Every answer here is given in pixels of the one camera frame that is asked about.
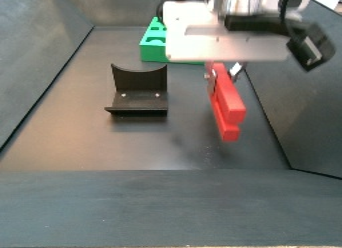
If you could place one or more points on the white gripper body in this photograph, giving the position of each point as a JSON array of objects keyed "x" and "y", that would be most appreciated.
[{"x": 229, "y": 30}]

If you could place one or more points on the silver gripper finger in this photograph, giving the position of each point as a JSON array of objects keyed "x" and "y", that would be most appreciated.
[
  {"x": 210, "y": 76},
  {"x": 236, "y": 70}
]

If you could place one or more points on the red double-square block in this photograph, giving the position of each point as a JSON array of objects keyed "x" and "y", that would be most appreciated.
[{"x": 228, "y": 105}]

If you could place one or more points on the green foam shape board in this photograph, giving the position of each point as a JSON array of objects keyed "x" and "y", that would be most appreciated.
[{"x": 153, "y": 43}]

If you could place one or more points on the black curved holder stand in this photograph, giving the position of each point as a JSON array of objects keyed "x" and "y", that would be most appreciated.
[{"x": 141, "y": 91}]

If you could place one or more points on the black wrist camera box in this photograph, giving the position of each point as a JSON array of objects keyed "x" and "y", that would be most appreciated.
[{"x": 310, "y": 45}]

